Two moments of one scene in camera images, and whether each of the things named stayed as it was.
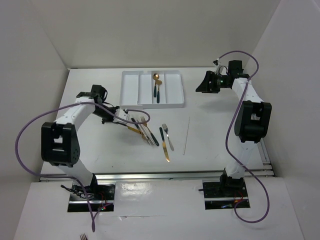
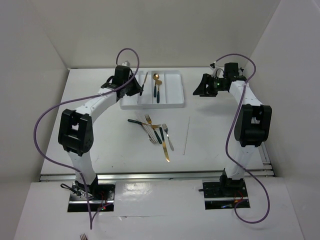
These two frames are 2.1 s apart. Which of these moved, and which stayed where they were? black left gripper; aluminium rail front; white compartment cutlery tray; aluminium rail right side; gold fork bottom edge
Moved: black left gripper
Stayed: aluminium rail front; aluminium rail right side; white compartment cutlery tray; gold fork bottom edge
